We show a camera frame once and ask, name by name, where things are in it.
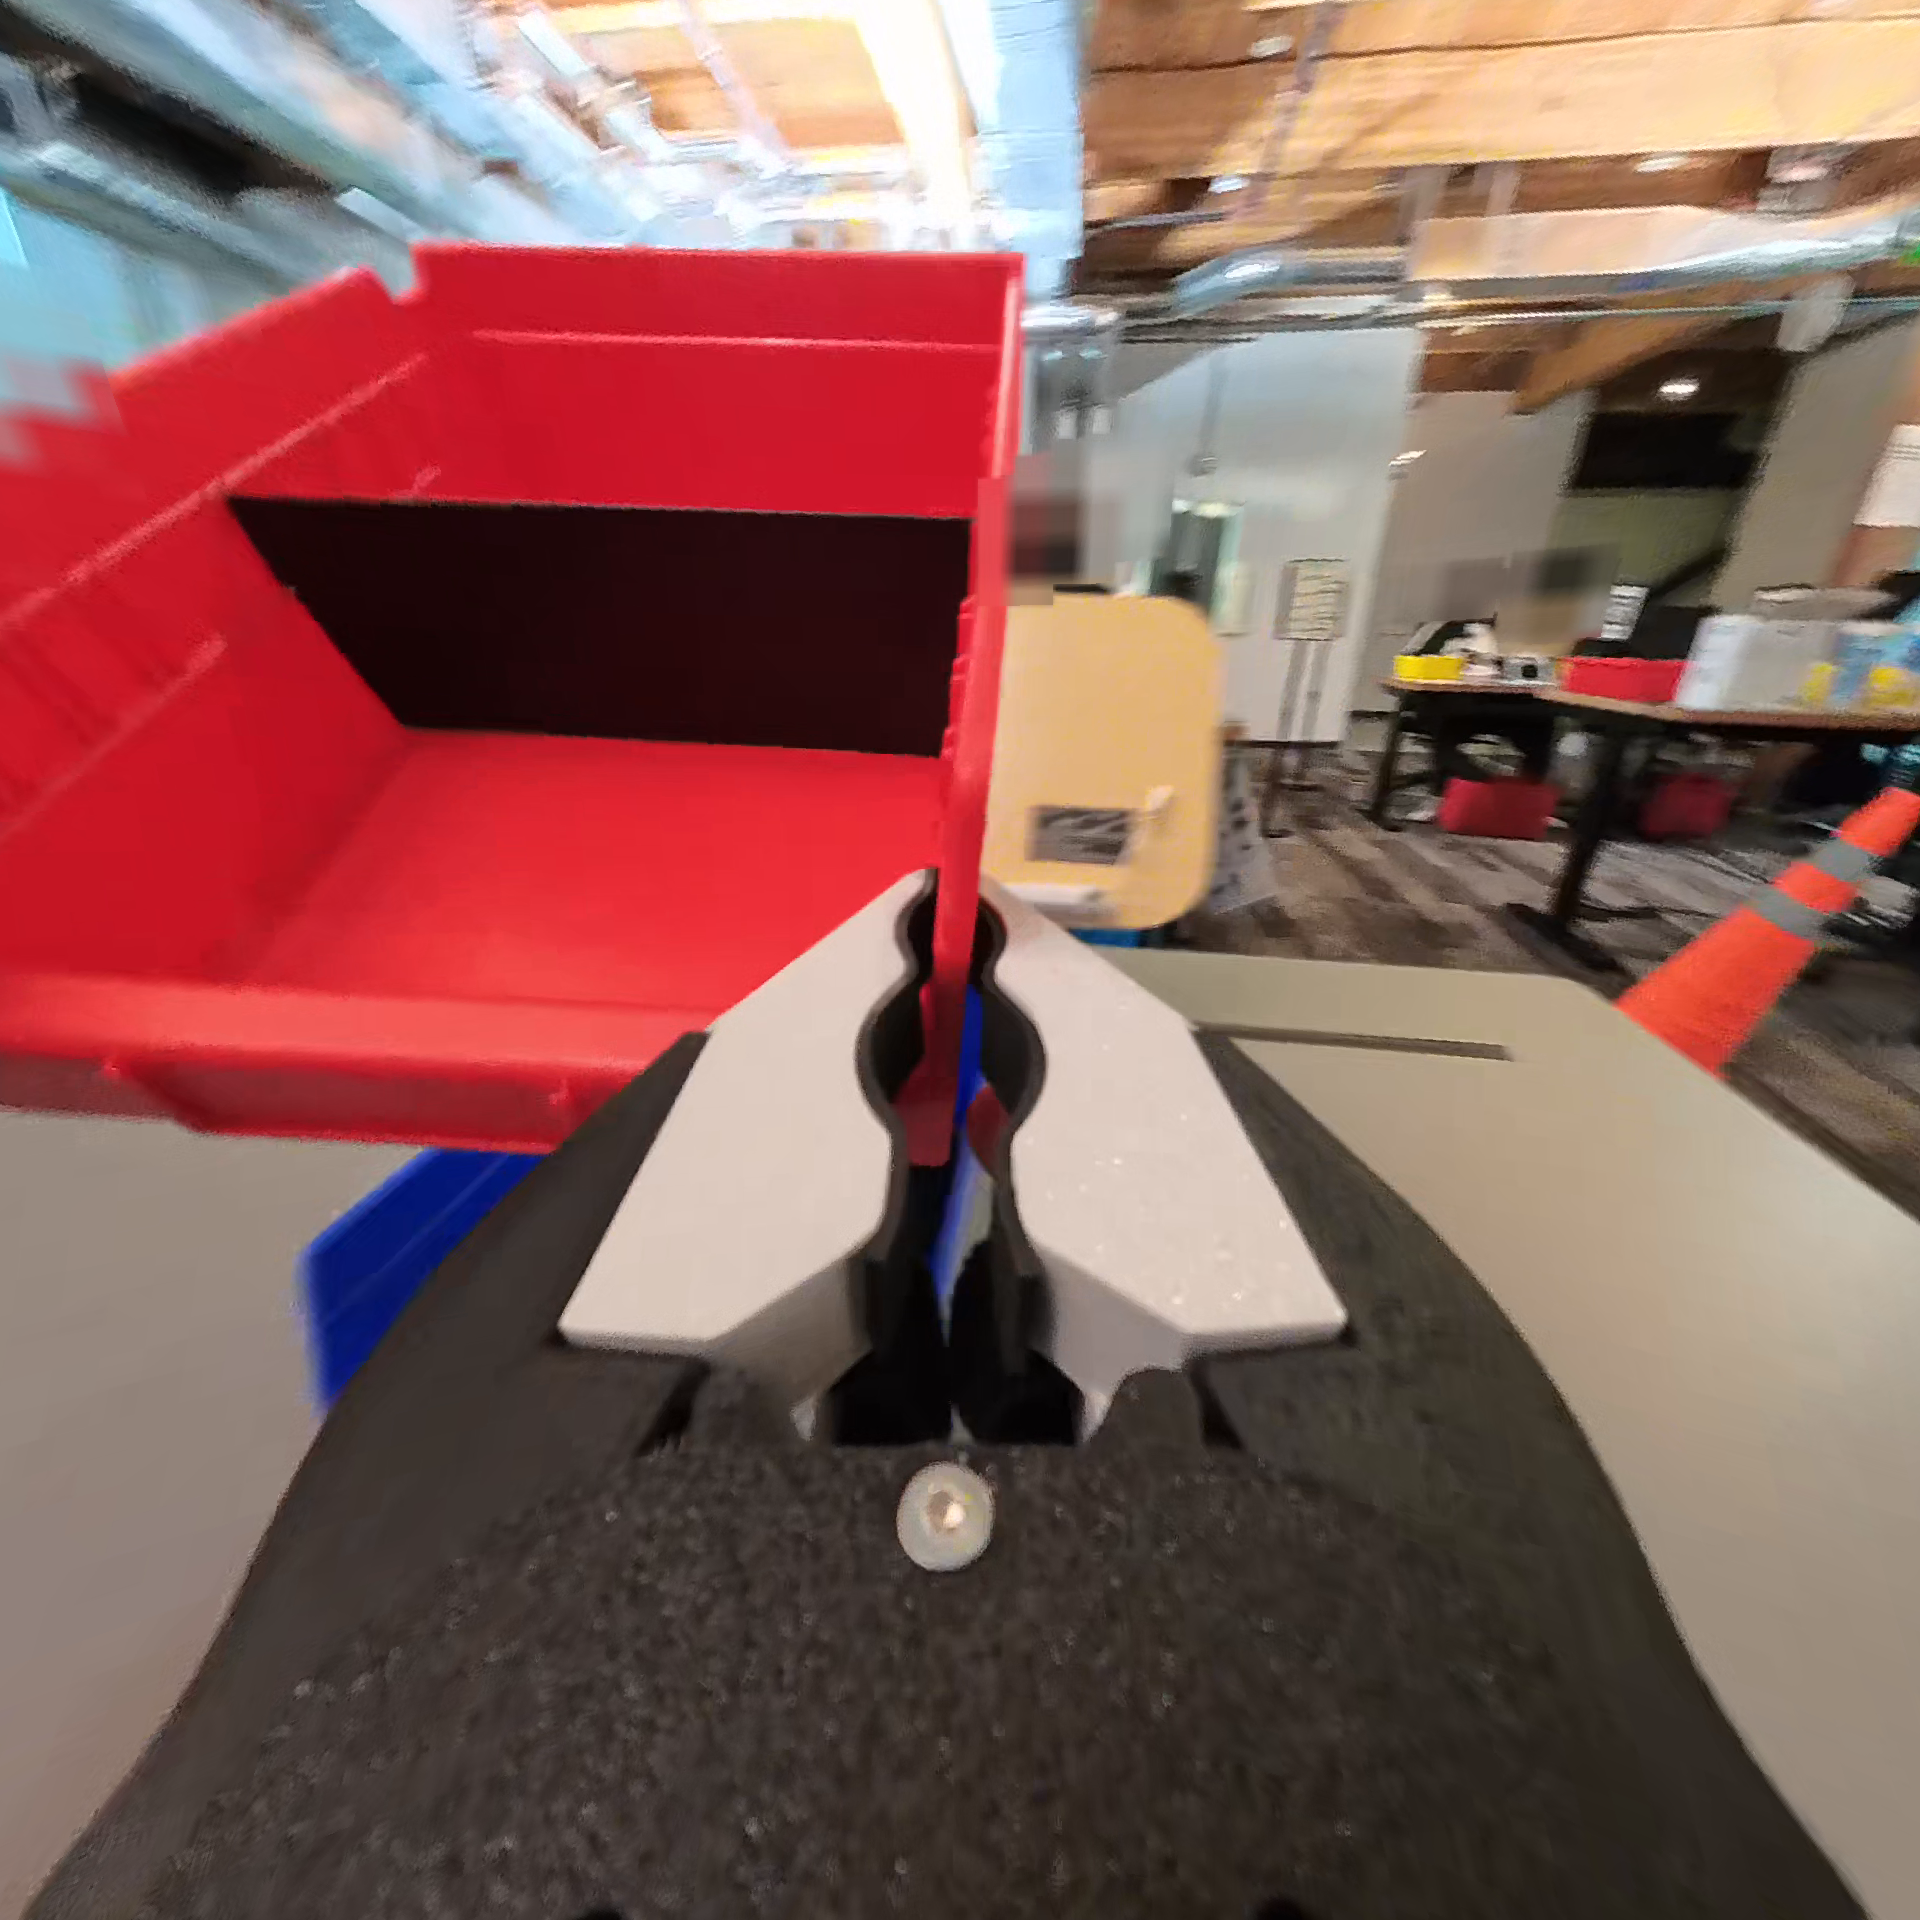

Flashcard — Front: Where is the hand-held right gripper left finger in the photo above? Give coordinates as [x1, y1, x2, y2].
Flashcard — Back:
[558, 870, 951, 1444]

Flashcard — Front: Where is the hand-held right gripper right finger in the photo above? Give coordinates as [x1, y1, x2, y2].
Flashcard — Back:
[958, 885, 1349, 1438]

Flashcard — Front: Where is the blue plastic bin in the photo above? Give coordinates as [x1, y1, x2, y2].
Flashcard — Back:
[299, 982, 991, 1413]

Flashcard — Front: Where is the grey desk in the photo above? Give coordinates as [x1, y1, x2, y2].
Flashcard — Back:
[0, 944, 1920, 1920]

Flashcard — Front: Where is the wooden background desk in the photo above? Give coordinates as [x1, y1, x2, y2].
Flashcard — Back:
[1380, 675, 1920, 970]

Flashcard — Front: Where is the wooden board stand white base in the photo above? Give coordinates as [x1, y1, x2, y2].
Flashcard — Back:
[983, 592, 1225, 934]

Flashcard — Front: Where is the black red-bin divider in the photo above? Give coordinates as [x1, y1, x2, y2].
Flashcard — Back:
[229, 498, 977, 757]

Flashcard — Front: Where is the white sign stand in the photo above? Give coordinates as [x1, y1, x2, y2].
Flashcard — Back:
[1271, 558, 1355, 794]

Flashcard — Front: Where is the orange traffic cone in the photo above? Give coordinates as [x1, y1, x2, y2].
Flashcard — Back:
[1612, 787, 1920, 1075]

